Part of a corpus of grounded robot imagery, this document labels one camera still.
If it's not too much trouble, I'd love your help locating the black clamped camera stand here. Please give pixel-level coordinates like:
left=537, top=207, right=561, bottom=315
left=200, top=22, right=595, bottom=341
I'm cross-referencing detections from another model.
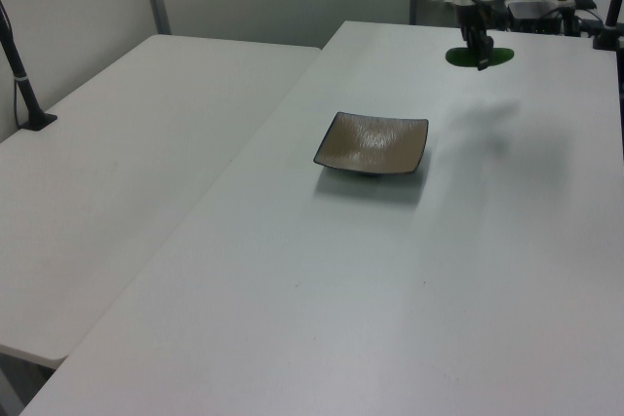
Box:
left=592, top=0, right=624, bottom=52

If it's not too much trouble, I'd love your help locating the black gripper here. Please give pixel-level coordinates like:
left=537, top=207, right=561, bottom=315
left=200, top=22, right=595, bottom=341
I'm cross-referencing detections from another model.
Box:
left=455, top=2, right=494, bottom=72

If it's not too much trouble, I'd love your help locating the square brown ceramic plate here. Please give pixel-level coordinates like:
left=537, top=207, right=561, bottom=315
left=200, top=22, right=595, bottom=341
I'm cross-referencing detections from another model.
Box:
left=313, top=111, right=431, bottom=179

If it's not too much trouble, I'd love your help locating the black camera stand with tape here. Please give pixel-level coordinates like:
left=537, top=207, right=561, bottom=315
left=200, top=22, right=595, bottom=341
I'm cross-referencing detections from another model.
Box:
left=0, top=0, right=59, bottom=132

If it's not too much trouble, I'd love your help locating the silver control box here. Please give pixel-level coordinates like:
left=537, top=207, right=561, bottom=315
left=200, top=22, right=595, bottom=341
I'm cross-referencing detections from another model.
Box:
left=505, top=0, right=563, bottom=33

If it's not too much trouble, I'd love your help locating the green cucumber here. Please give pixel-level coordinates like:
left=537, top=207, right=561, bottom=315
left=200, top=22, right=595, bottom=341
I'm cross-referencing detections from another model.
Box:
left=446, top=46, right=516, bottom=69

